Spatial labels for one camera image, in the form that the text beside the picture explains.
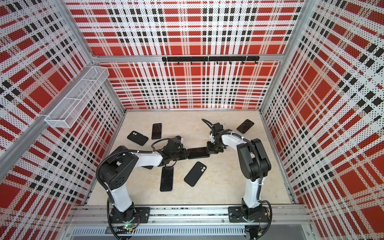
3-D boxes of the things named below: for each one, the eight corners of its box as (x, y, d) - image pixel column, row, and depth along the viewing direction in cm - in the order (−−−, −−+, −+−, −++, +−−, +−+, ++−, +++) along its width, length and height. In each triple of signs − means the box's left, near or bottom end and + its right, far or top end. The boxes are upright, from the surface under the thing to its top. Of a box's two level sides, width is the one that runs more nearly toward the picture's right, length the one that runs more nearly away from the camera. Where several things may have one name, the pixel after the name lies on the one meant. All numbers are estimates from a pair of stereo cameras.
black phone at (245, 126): (244, 134, 112) (245, 131, 109) (237, 129, 115) (238, 126, 112) (253, 126, 117) (254, 123, 114) (246, 121, 120) (247, 118, 117)
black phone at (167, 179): (159, 191, 83) (158, 190, 82) (163, 167, 92) (162, 166, 91) (172, 191, 83) (171, 190, 82) (175, 167, 92) (174, 166, 91)
